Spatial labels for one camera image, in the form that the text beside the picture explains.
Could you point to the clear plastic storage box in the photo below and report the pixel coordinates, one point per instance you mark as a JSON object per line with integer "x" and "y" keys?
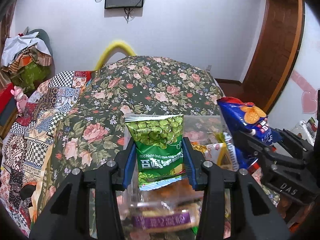
{"x": 198, "y": 129}

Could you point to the blue biscuit snack bag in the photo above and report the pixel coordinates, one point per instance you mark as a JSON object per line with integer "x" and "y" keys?
{"x": 248, "y": 118}

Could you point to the green floral bedspread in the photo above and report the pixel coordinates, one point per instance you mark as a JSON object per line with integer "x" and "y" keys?
{"x": 93, "y": 132}

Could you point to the purple label cracker pack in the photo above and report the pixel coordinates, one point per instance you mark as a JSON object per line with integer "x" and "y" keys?
{"x": 156, "y": 220}

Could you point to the pile of clothes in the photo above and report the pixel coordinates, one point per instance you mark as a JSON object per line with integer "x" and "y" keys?
{"x": 27, "y": 59}

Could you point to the green peas snack bag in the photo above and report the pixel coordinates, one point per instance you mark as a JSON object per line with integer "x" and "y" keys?
{"x": 159, "y": 147}

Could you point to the patchwork checkered quilt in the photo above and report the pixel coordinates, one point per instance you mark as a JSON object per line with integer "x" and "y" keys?
{"x": 32, "y": 133}

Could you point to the brown wooden door frame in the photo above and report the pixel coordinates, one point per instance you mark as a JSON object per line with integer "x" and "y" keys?
{"x": 276, "y": 52}

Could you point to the orange bread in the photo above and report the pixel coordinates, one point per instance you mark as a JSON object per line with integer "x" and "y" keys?
{"x": 172, "y": 195}

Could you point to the white cabinet with pink hearts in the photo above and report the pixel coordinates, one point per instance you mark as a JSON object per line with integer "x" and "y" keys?
{"x": 298, "y": 100}

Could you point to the yellow foam tube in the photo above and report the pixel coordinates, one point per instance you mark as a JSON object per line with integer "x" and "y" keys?
{"x": 116, "y": 46}

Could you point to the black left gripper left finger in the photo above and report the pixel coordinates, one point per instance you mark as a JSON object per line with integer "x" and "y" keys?
{"x": 66, "y": 215}

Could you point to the yellow Kaka snack bag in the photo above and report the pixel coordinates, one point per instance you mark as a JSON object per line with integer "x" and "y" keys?
{"x": 217, "y": 152}

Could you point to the pink plush toy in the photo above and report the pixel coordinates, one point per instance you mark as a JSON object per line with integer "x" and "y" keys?
{"x": 20, "y": 97}

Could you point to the person's right hand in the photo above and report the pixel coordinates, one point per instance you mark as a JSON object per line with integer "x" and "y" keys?
{"x": 292, "y": 212}

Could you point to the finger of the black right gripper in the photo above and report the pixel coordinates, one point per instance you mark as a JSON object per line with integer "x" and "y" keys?
{"x": 250, "y": 145}
{"x": 294, "y": 145}

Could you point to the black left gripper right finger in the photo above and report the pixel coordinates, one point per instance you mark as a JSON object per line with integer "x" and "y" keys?
{"x": 253, "y": 216}

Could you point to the red box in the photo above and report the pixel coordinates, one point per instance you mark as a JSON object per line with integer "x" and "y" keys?
{"x": 5, "y": 96}

